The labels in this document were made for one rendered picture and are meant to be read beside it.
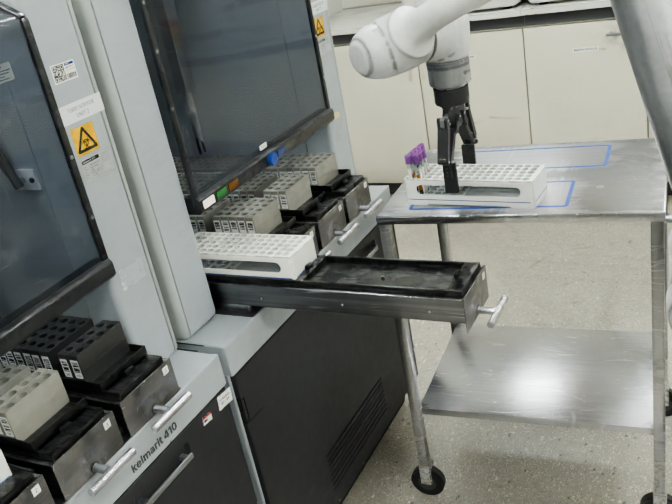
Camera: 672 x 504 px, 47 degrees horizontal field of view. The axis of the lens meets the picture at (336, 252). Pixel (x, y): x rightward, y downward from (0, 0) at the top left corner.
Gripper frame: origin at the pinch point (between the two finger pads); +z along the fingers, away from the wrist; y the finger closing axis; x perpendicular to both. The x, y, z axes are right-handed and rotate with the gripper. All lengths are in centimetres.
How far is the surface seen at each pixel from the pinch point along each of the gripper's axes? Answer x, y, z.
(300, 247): 19.5, -38.1, 0.8
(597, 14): 14, 197, 5
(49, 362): 41, -85, 1
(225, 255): 35, -43, 1
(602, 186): -28.7, 7.8, 5.4
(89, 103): 37, -63, -37
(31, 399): 34, -95, 0
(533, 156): -8.2, 26.3, 5.5
